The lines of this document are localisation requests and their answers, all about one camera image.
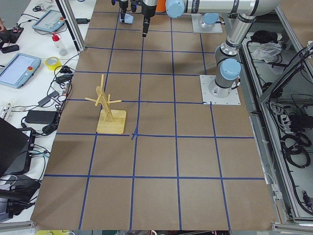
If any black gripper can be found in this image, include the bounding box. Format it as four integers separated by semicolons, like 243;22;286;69
119;0;158;37

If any orange can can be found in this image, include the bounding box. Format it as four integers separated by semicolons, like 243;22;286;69
156;0;166;13

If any red capped squeeze bottle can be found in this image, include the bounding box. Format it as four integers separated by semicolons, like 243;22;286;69
52;33;68;56

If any far teach pendant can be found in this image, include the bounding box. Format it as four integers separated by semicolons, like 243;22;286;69
32;10;65;33

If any teach pendant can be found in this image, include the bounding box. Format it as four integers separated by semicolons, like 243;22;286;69
0;53;41;88
32;10;65;33

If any yellow tape roll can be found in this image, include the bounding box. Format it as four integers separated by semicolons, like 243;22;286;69
45;57;62;71

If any wooden mug tree stand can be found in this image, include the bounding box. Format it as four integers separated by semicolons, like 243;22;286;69
85;74;127;134

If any near teach pendant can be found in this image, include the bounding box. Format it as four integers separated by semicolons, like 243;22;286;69
0;53;41;88

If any black power adapter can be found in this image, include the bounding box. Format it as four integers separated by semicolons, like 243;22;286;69
25;110;57;124

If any black laptop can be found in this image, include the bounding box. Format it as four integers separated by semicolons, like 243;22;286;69
0;119;35;176

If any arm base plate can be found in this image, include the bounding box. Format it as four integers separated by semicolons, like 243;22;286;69
200;75;241;105
191;13;223;34

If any aluminium frame post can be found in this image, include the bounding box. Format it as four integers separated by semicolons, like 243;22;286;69
55;0;85;52

